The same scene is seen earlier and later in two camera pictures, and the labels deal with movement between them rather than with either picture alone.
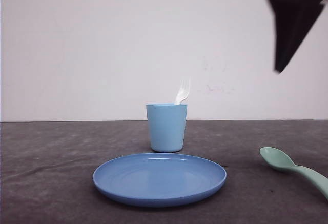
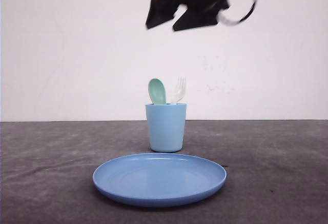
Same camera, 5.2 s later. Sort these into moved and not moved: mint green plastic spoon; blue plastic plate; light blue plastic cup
Moved: mint green plastic spoon
Not moved: light blue plastic cup; blue plastic plate
